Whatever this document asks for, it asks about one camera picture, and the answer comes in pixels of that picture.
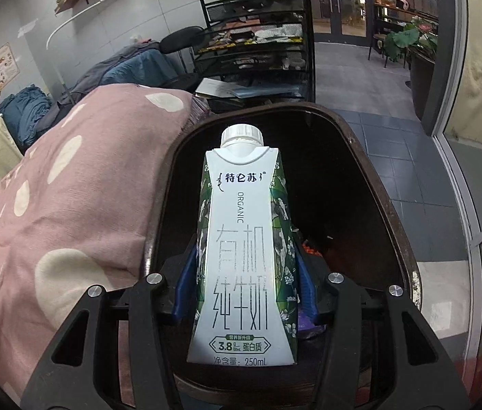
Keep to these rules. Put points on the red wrapper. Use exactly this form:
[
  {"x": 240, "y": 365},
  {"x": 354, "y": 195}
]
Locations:
[{"x": 310, "y": 250}]

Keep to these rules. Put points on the stack of papers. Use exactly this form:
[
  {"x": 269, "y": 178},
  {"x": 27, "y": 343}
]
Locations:
[{"x": 241, "y": 89}]

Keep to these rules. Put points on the blue jacket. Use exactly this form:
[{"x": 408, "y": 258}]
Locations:
[{"x": 138, "y": 68}]

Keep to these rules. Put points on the black office chair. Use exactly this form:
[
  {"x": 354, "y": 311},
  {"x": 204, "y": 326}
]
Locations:
[{"x": 181, "y": 38}]

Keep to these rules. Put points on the pink polka dot blanket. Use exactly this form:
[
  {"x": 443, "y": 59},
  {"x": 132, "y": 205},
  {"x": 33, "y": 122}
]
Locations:
[{"x": 96, "y": 179}]

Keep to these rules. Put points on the dark planter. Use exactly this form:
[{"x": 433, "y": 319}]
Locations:
[{"x": 420, "y": 85}]

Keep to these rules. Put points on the glass door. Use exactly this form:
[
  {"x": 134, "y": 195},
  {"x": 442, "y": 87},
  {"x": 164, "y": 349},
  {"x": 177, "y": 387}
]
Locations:
[{"x": 343, "y": 4}]

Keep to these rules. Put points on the blue cloth pile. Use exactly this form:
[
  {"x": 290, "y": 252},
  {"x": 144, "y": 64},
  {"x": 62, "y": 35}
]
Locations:
[{"x": 27, "y": 111}]

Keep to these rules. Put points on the green potted plant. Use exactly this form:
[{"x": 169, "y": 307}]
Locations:
[{"x": 403, "y": 38}]

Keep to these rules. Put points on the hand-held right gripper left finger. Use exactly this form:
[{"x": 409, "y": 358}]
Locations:
[{"x": 183, "y": 282}]

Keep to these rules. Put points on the white milk carton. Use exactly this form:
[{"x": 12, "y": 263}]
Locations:
[{"x": 241, "y": 264}]

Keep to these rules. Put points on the wall poster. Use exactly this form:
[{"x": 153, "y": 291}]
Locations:
[{"x": 4, "y": 63}]

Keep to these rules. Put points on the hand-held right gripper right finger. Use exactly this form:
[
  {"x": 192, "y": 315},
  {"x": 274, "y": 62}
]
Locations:
[{"x": 305, "y": 282}]

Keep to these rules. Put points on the white curved rod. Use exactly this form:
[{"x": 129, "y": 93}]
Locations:
[{"x": 70, "y": 17}]

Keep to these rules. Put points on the black trash bin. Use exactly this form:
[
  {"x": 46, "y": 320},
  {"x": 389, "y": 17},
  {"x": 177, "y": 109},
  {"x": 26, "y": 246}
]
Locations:
[{"x": 352, "y": 205}]

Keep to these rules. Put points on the dark grey jacket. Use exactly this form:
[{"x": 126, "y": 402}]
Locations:
[{"x": 96, "y": 72}]

